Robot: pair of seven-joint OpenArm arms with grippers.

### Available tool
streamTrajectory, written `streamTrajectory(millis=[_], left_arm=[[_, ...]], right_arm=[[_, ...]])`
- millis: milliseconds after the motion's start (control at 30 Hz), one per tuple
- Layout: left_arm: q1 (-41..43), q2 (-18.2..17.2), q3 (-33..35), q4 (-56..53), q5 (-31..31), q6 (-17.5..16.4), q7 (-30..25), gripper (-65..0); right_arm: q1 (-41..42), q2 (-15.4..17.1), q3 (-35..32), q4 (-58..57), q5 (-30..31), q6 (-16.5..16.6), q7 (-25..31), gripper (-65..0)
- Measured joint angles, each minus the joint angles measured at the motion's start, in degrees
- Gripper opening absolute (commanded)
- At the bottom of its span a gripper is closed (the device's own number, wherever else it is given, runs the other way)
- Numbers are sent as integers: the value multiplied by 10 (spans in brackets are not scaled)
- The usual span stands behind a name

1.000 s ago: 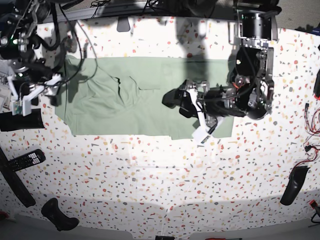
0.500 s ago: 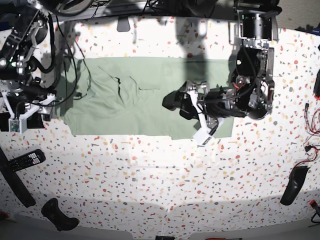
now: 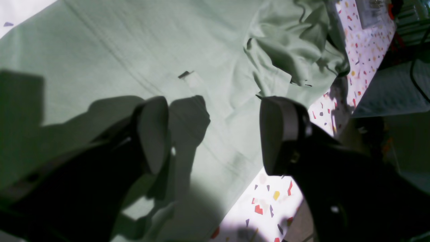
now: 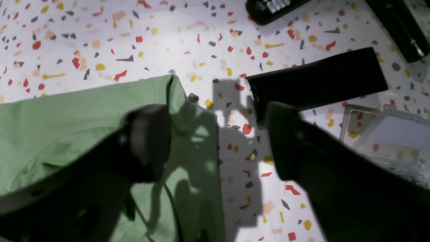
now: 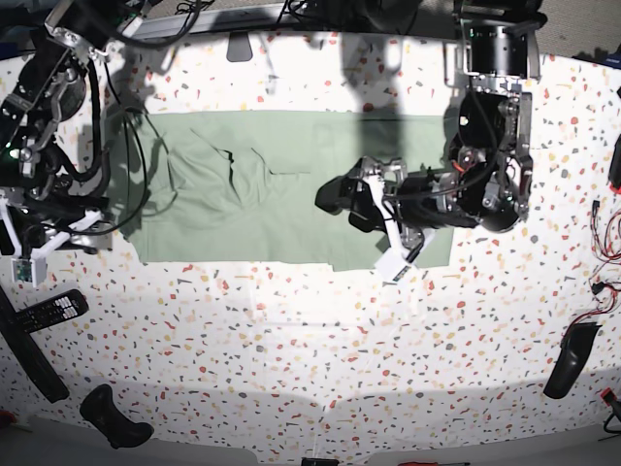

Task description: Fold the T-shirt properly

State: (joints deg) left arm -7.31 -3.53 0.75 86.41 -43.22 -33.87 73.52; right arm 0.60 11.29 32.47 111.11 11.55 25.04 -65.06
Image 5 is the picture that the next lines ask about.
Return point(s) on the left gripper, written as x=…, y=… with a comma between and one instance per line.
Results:
x=417, y=211

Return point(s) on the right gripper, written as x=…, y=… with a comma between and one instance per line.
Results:
x=54, y=217

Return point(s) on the light green T-shirt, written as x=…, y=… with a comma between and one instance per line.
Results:
x=241, y=186

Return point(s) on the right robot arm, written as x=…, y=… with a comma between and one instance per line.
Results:
x=51, y=87

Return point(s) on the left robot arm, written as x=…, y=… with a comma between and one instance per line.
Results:
x=489, y=172

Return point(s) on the black TV remote control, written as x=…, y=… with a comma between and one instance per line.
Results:
x=58, y=309

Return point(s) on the long black bar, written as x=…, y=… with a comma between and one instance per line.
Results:
x=29, y=356

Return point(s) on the black game controller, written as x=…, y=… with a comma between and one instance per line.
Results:
x=98, y=408

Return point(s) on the grey monitor stand foot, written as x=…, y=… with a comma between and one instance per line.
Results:
x=239, y=48

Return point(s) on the small red clip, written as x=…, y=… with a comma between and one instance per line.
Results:
x=608, y=396

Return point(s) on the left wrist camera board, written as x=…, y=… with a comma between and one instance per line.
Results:
x=392, y=267

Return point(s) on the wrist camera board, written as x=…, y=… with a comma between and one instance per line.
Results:
x=392, y=267
x=33, y=271

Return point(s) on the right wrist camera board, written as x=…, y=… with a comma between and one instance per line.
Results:
x=33, y=271

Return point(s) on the black curved handle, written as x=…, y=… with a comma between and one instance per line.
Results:
x=576, y=347

